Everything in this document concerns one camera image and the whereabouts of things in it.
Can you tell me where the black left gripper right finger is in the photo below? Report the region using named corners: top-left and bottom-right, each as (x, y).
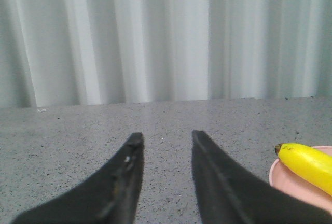
top-left (192, 130), bottom-right (331, 223)

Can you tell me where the white curtain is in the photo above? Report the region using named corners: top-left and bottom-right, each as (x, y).
top-left (1, 0), bottom-right (331, 111)

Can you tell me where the yellow banana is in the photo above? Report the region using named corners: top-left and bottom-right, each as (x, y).
top-left (274, 143), bottom-right (331, 195)

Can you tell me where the pink plate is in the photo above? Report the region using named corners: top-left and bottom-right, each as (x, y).
top-left (269, 146), bottom-right (331, 212)

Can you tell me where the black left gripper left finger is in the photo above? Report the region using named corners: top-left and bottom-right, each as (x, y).
top-left (13, 133), bottom-right (144, 223)

